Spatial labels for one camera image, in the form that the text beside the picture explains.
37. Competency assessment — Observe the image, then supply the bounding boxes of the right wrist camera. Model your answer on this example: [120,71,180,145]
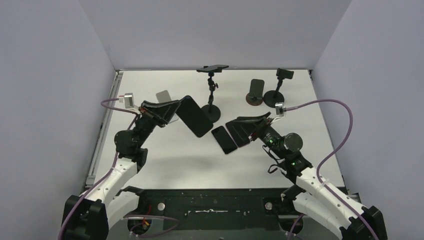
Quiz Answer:
[272,102,286,122]

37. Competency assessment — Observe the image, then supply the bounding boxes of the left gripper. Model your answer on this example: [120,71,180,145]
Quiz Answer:
[132,100,181,148]

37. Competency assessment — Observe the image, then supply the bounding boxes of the tall black tripod stand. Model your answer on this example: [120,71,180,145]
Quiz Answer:
[201,73,221,123]

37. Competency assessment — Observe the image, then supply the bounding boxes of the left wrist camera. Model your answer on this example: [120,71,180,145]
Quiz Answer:
[118,93,138,110]

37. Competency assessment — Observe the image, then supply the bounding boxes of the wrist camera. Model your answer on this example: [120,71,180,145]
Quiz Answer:
[272,102,286,122]
[118,93,138,110]

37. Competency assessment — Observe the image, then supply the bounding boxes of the wooden base phone stand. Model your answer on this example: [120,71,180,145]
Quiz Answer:
[245,79,265,106]

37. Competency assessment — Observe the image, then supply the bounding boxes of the phone from wooden stand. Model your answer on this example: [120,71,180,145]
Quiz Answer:
[211,125,238,155]

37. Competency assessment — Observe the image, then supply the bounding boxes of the white metal phone stand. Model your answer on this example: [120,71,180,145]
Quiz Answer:
[156,90,179,124]

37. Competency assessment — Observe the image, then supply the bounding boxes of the black round base stand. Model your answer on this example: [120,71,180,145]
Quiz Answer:
[263,68,294,108]

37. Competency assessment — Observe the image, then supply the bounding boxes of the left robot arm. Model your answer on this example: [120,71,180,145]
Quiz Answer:
[57,97,182,240]

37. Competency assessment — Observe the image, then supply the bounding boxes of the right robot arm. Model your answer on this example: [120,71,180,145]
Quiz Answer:
[226,113,388,240]

